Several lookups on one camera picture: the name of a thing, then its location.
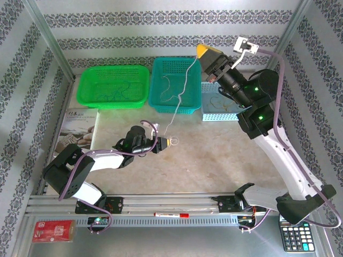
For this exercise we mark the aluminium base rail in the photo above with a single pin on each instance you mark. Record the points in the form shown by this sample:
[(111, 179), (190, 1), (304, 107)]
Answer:
[(166, 200)]

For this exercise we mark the red packet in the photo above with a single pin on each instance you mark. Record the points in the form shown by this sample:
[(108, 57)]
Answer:
[(53, 231)]

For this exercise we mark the black calculator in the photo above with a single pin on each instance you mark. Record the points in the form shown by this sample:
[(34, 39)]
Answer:
[(296, 238)]

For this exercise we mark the light blue perforated plastic basket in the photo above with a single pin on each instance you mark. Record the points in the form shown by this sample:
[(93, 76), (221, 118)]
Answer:
[(219, 116)]

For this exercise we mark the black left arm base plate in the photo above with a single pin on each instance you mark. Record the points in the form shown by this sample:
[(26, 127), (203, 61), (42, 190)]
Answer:
[(115, 204)]

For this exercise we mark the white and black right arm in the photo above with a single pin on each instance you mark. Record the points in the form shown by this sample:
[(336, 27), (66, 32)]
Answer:
[(284, 160)]

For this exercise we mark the teal perforated plastic basket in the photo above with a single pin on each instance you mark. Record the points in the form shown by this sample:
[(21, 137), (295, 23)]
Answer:
[(174, 107)]

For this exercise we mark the small circuit board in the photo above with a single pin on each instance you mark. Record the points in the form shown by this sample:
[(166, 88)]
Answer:
[(97, 221)]

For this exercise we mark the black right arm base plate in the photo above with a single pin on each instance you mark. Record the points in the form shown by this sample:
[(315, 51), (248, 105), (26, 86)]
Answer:
[(225, 203)]

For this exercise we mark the aluminium side rail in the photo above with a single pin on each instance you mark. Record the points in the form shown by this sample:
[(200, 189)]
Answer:
[(68, 91)]

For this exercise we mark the green perforated plastic basket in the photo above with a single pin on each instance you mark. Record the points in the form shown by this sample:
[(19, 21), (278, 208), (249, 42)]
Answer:
[(112, 103)]

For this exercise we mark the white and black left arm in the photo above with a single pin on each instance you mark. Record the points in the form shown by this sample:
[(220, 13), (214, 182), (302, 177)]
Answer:
[(107, 160)]

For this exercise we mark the aluminium frame post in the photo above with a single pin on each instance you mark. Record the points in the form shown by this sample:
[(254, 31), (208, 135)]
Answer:
[(289, 34), (48, 40)]

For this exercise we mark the white softcover book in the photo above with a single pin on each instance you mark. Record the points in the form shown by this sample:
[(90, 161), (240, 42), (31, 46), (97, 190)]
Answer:
[(80, 125)]

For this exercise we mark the red and white marker pen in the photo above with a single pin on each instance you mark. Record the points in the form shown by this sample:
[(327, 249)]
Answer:
[(171, 214)]

